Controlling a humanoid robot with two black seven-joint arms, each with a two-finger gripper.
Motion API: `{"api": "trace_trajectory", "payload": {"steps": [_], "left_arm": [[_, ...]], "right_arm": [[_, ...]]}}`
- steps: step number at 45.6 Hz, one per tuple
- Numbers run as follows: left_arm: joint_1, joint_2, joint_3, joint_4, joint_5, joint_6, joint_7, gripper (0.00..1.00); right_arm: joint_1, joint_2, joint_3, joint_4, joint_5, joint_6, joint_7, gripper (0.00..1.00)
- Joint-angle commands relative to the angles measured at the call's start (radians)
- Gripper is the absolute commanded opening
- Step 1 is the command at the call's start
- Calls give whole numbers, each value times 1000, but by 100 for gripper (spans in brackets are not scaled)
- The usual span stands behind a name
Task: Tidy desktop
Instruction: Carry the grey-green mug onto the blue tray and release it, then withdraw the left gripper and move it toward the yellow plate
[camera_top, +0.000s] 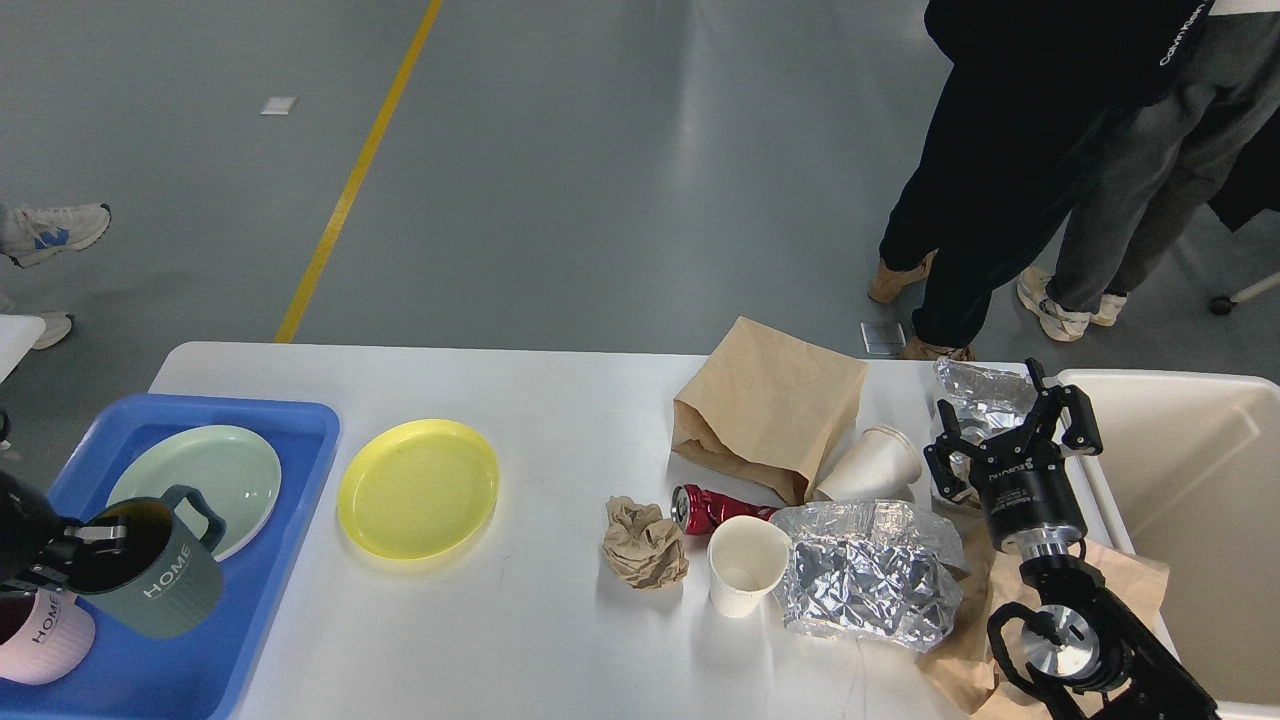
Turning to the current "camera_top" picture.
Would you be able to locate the beige plastic bin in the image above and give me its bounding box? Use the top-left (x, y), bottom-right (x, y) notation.
top-left (1059, 369), bottom-right (1279, 719)

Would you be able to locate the large crumpled foil sheet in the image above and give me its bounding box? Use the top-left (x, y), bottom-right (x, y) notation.
top-left (771, 500), bottom-right (968, 653)

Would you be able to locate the person in grey trousers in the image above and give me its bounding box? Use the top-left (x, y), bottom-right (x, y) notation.
top-left (1016, 1), bottom-right (1279, 342)

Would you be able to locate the blue plastic tray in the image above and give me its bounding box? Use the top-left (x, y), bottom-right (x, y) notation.
top-left (1, 395), bottom-right (340, 719)

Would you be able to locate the upright white paper cup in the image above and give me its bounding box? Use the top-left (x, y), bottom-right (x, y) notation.
top-left (707, 516), bottom-right (794, 619)

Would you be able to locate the small crumpled foil bag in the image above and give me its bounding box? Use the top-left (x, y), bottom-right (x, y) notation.
top-left (934, 357), bottom-right (1036, 515)

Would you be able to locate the brown paper bag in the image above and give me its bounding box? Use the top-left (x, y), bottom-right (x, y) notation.
top-left (671, 316), bottom-right (870, 506)

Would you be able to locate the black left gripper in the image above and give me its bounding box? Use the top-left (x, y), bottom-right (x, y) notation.
top-left (1, 471), bottom-right (131, 591)

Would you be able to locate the person in black clothes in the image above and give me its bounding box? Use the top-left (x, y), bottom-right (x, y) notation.
top-left (869, 1), bottom-right (1212, 361)

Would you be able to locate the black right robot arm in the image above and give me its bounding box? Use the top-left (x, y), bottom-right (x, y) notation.
top-left (924, 357), bottom-right (1219, 719)

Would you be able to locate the yellow plastic plate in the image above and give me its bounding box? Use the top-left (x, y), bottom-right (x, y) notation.
top-left (335, 419), bottom-right (500, 561)

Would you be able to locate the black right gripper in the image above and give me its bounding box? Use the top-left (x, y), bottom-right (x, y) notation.
top-left (931, 357), bottom-right (1105, 551)

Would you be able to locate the flat brown paper sheet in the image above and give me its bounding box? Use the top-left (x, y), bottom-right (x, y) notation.
top-left (916, 524), bottom-right (1170, 719)

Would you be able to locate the crumpled brown paper ball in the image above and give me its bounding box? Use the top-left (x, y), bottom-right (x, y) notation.
top-left (602, 496), bottom-right (689, 591)

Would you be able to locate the pale green plate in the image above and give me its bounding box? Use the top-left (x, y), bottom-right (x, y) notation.
top-left (108, 424), bottom-right (282, 562)

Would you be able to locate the dark green mug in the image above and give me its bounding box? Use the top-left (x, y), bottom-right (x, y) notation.
top-left (68, 486), bottom-right (227, 639)

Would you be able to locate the crushed red soda can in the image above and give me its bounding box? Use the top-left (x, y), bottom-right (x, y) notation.
top-left (671, 484), bottom-right (780, 536)

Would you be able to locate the white table corner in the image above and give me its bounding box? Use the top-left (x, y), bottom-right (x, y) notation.
top-left (0, 314), bottom-right (46, 382)

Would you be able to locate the pink ribbed mug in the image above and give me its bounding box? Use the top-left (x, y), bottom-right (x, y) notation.
top-left (1, 589), bottom-right (96, 685)

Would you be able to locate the white blue sneaker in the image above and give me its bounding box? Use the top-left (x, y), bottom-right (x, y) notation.
top-left (1, 202), bottom-right (113, 268)

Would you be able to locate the tipped white paper cup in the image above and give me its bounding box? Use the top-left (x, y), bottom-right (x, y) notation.
top-left (810, 425), bottom-right (923, 502)

